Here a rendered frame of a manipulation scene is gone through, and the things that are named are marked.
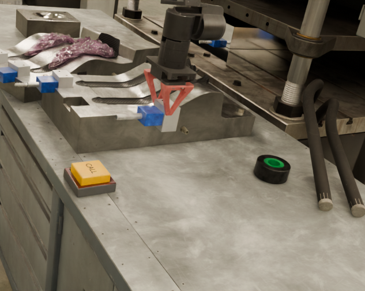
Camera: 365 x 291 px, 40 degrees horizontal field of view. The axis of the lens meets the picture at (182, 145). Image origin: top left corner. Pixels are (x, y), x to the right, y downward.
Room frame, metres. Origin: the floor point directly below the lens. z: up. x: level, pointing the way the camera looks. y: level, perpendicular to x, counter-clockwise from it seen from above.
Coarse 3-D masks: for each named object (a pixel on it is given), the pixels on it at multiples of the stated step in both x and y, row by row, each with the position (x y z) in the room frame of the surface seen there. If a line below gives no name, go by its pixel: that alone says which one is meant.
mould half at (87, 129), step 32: (64, 96) 1.06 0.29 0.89; (96, 96) 1.10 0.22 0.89; (128, 96) 1.16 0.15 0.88; (192, 96) 1.14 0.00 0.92; (224, 96) 1.37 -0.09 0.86; (64, 128) 1.04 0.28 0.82; (96, 128) 0.99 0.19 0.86; (128, 128) 1.04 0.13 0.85; (192, 128) 1.14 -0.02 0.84; (224, 128) 1.20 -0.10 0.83
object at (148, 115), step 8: (160, 104) 0.96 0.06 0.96; (144, 112) 0.93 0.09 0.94; (152, 112) 0.94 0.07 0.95; (160, 112) 0.95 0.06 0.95; (176, 112) 0.96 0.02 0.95; (144, 120) 0.92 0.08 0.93; (152, 120) 0.93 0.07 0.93; (160, 120) 0.94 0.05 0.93; (168, 120) 0.95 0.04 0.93; (176, 120) 0.96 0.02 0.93; (160, 128) 0.94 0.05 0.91; (168, 128) 0.95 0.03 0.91
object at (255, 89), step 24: (144, 24) 2.39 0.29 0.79; (216, 72) 1.84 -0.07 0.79; (240, 72) 1.90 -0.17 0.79; (264, 72) 1.97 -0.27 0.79; (312, 72) 2.12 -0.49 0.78; (336, 72) 2.21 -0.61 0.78; (240, 96) 1.64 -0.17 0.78; (264, 96) 1.67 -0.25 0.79; (336, 96) 1.83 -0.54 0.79; (360, 96) 1.90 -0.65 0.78; (288, 120) 1.48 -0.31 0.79; (336, 120) 1.58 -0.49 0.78; (360, 120) 1.65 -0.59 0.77
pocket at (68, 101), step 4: (76, 96) 1.07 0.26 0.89; (80, 96) 1.08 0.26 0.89; (64, 100) 1.05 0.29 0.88; (68, 100) 1.06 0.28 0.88; (72, 100) 1.07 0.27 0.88; (76, 100) 1.07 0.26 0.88; (80, 100) 1.08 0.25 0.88; (84, 100) 1.07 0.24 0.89; (64, 104) 1.05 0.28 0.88; (68, 104) 1.06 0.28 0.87; (72, 104) 1.07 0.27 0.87; (76, 104) 1.07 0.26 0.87; (80, 104) 1.08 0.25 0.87; (84, 104) 1.07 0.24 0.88; (88, 104) 1.05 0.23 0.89; (68, 108) 1.03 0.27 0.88
